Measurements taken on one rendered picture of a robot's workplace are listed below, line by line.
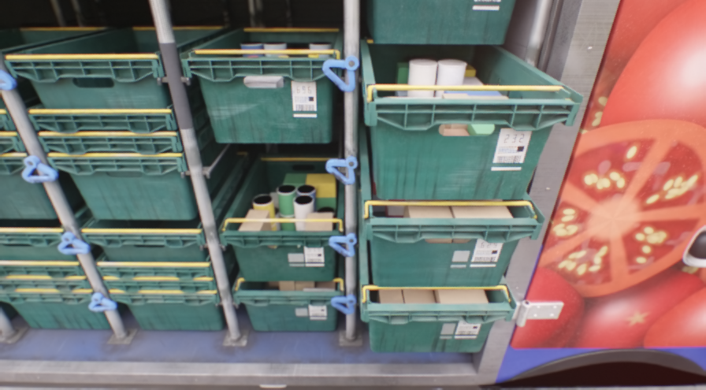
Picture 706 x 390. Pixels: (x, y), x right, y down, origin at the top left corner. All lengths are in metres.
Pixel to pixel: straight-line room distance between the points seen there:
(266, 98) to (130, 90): 0.36
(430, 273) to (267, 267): 0.61
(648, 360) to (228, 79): 1.65
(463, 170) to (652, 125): 0.47
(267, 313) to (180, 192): 0.58
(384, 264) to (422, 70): 0.51
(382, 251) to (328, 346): 0.73
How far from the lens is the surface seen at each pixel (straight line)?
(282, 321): 1.52
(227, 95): 1.02
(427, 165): 0.76
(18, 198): 1.53
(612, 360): 1.66
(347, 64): 0.89
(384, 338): 1.12
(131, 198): 1.30
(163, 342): 1.70
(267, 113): 1.01
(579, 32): 0.89
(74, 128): 1.26
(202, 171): 1.12
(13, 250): 1.70
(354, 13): 0.89
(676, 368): 1.84
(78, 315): 1.82
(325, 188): 1.46
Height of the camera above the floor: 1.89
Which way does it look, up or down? 28 degrees down
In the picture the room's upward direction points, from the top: straight up
